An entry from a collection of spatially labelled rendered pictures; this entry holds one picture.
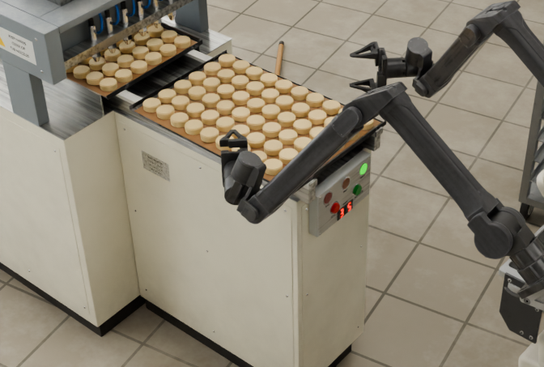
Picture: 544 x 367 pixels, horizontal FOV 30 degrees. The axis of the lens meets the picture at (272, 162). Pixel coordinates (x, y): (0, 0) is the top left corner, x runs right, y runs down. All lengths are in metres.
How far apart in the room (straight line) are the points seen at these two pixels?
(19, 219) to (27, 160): 0.32
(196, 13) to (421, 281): 1.22
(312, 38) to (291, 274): 2.36
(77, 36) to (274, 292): 0.91
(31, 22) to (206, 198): 0.68
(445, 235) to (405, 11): 1.73
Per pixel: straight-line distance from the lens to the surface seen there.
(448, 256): 3.73
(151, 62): 3.06
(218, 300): 3.12
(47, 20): 2.79
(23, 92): 2.95
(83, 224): 3.10
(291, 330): 2.94
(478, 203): 2.09
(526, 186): 3.77
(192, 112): 2.80
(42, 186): 3.14
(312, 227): 2.69
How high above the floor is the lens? 2.48
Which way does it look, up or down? 37 degrees down
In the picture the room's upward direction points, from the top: 2 degrees counter-clockwise
